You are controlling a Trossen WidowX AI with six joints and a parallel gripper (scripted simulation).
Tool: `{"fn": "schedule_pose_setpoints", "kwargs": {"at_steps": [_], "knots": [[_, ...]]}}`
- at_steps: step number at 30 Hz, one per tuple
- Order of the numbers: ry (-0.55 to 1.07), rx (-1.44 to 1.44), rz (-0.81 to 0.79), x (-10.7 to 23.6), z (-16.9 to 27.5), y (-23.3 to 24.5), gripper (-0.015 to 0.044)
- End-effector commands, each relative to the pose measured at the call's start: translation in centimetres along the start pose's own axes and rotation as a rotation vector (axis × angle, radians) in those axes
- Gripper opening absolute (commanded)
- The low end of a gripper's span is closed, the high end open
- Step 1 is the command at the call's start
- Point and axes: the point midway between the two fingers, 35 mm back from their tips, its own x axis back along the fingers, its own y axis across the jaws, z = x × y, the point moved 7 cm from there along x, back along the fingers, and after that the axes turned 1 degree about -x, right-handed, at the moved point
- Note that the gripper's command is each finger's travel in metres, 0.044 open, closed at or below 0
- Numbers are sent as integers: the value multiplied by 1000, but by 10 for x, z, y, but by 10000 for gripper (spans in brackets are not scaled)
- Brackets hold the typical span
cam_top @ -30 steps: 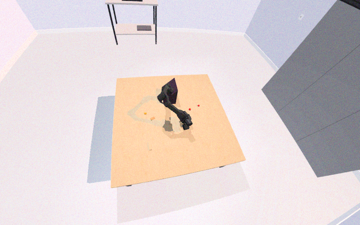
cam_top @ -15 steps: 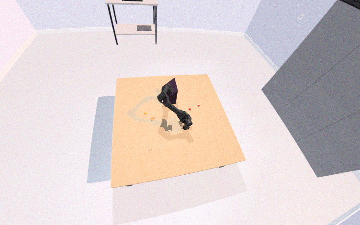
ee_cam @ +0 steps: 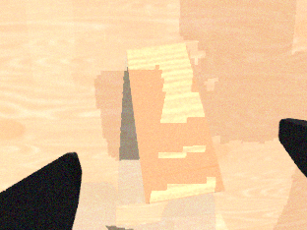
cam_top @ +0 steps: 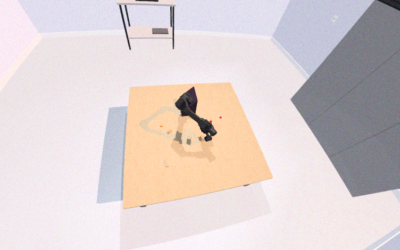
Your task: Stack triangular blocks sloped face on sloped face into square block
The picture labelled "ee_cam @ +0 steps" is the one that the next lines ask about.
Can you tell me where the light wooden triangular block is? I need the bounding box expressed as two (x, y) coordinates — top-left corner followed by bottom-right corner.
(126, 43), (225, 204)

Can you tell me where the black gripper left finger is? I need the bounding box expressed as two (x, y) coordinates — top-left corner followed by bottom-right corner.
(0, 151), (83, 230)

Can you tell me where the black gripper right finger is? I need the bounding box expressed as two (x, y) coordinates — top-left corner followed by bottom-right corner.
(278, 118), (307, 178)

